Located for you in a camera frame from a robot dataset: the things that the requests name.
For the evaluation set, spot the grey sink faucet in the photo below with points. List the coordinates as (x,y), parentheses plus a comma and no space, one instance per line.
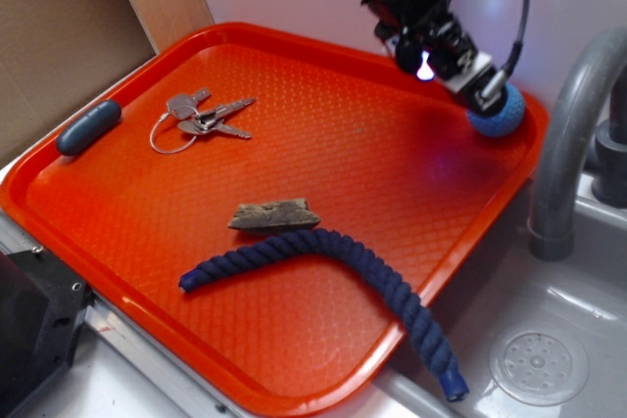
(590,111)

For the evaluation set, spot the brown cardboard panel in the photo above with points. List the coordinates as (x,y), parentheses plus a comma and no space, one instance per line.
(58,55)

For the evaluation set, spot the dark grey oblong case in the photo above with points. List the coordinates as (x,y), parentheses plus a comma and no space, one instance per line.
(87,128)

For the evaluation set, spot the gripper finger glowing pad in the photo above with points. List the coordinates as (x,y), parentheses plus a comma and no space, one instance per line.
(484,93)

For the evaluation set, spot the brown wood piece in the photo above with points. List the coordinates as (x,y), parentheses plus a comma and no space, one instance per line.
(274,217)

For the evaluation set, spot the blue knitted ball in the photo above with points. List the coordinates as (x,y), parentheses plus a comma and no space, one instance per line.
(504,122)

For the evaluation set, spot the bunch of silver keys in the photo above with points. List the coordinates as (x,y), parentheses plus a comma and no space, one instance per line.
(191,121)

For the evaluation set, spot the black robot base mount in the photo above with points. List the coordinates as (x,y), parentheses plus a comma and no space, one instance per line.
(43,304)

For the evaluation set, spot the round sink drain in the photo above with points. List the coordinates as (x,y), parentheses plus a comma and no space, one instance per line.
(538,364)

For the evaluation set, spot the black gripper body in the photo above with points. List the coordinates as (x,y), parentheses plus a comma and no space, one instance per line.
(410,27)

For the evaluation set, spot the grey sink basin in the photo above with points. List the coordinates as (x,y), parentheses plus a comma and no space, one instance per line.
(500,285)

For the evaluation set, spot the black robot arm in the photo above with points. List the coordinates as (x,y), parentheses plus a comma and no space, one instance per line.
(426,32)

